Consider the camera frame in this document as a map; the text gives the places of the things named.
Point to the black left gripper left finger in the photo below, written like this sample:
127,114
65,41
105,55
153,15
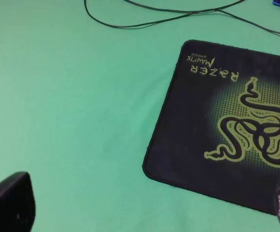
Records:
17,203

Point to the black Razer mouse pad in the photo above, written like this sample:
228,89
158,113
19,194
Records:
218,131

